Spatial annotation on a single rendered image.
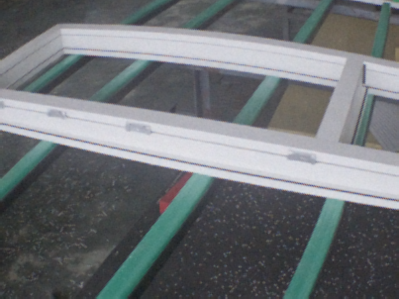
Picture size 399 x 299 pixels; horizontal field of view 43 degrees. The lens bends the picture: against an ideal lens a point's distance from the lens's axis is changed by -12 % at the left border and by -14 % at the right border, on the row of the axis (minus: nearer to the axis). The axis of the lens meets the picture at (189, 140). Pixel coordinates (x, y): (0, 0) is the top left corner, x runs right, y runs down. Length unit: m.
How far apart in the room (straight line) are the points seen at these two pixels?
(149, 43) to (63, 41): 0.28
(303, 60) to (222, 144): 0.41
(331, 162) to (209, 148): 0.22
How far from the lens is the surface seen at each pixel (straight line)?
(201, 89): 1.57
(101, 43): 1.51
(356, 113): 1.14
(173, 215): 0.88
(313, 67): 1.29
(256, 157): 0.93
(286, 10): 2.62
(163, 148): 1.00
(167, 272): 1.17
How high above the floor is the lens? 1.41
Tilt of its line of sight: 31 degrees down
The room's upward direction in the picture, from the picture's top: 4 degrees counter-clockwise
